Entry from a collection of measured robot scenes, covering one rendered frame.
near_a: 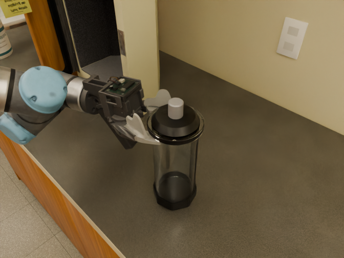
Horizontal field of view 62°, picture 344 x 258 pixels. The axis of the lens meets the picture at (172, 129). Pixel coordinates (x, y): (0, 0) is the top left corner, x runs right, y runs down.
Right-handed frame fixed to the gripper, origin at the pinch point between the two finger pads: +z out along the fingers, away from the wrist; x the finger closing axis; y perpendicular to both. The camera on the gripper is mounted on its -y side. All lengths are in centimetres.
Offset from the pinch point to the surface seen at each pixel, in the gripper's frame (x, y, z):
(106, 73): 28, -11, -43
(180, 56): 66, -20, -35
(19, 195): 10, -106, -127
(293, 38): 54, -1, 12
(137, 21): 23.7, 10.5, -22.9
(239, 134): 29.9, -22.7, 4.8
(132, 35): 21.7, 7.6, -23.6
